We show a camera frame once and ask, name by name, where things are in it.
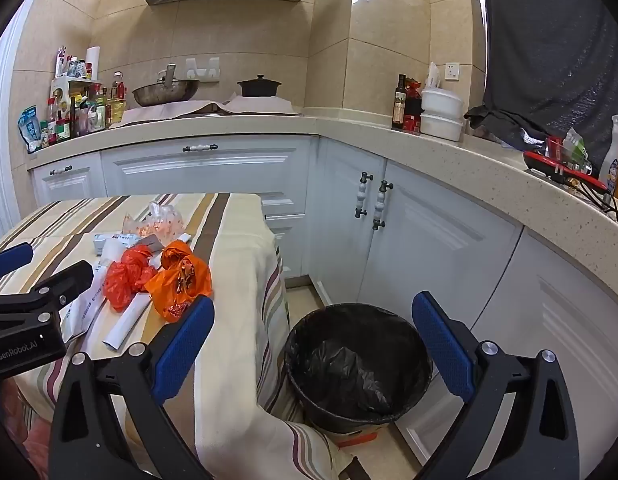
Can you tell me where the dark cloth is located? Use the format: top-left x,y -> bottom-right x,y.
464,0 -> 618,161

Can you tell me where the black cable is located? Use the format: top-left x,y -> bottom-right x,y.
574,179 -> 618,221

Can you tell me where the red-orange crumpled plastic bag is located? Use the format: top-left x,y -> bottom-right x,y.
103,246 -> 159,313

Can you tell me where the black round trash bin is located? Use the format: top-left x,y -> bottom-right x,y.
283,302 -> 434,448

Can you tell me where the white wall hook rack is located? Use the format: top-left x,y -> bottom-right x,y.
185,57 -> 221,81

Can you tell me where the white spray bottle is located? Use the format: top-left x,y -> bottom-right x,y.
598,115 -> 618,196

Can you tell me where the black lidded pot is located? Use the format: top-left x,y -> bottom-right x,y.
237,74 -> 281,98

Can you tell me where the black bin liner bag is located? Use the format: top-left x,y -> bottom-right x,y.
283,302 -> 434,418

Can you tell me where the steel wok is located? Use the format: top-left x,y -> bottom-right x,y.
132,64 -> 201,107

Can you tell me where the red-capped bottle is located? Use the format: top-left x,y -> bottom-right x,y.
403,79 -> 424,135

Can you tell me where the clear orange-printed plastic bag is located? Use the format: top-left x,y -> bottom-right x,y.
123,201 -> 185,246

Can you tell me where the white lidded container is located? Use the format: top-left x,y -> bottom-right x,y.
421,87 -> 464,116
420,112 -> 464,142

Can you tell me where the orange plastic bag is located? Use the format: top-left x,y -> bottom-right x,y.
144,240 -> 213,323

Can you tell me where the wide white cabinet drawer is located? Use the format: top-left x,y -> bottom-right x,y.
101,136 -> 312,281

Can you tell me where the beige stove cover cloth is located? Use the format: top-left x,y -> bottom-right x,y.
224,94 -> 296,115
121,101 -> 226,124

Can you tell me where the dark oil bottle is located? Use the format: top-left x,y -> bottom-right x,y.
391,74 -> 407,130

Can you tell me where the striped tablecloth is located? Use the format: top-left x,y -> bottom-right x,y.
0,192 -> 355,480

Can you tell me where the crumpled white paper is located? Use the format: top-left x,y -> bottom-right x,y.
96,239 -> 126,272

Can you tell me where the small white cabinet door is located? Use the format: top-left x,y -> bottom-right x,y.
31,152 -> 106,207

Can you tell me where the blue white wet wipes packet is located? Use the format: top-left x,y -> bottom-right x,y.
91,232 -> 137,257

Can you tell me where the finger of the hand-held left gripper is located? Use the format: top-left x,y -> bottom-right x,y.
33,261 -> 94,312
0,242 -> 34,279

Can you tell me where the blue snack pouch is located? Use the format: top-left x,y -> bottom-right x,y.
18,106 -> 42,154

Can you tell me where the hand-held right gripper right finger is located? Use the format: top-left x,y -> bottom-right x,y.
411,290 -> 581,480

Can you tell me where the red tray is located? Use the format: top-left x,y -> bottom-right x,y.
523,135 -> 610,192

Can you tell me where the rolled white paper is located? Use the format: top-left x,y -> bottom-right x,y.
101,296 -> 152,352

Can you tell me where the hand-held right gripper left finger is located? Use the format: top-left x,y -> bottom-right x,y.
48,295 -> 216,480

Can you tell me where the grey foil wrapper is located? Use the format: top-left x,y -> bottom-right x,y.
133,236 -> 166,255

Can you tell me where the white door frame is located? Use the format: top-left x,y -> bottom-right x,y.
0,10 -> 36,241

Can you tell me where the cluster of condiment bottles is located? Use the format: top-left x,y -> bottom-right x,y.
39,45 -> 127,148

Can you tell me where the white printed paper sheet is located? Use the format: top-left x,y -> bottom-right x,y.
59,274 -> 110,343

